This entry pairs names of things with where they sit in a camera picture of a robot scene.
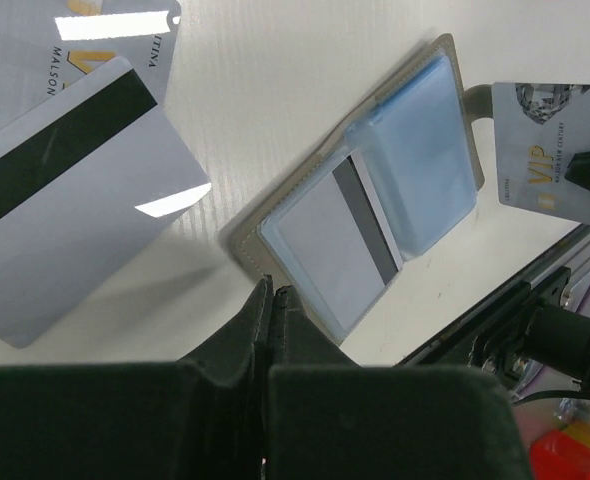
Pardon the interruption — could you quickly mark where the silver diamond print card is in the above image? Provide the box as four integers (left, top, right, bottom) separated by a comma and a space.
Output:
491, 82, 590, 225

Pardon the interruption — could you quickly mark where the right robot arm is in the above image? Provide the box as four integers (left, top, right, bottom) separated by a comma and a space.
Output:
522, 151, 590, 393

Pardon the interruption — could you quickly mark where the red plastic object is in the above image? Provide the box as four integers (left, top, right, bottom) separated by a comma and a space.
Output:
529, 422, 590, 480

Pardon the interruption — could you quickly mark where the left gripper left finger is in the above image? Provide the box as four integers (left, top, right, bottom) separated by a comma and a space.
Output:
0, 277, 273, 479

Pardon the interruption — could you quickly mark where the grey card holder wallet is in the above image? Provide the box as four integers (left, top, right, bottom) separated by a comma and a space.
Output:
226, 33, 485, 343

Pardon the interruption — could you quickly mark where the silver card beside diamond card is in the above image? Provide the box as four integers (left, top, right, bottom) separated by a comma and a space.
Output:
0, 0, 182, 129

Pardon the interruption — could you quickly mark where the silver card with stripe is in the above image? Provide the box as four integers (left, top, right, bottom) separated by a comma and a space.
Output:
0, 57, 211, 348

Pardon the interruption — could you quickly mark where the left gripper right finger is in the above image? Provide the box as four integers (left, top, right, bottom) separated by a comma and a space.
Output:
265, 287, 530, 479

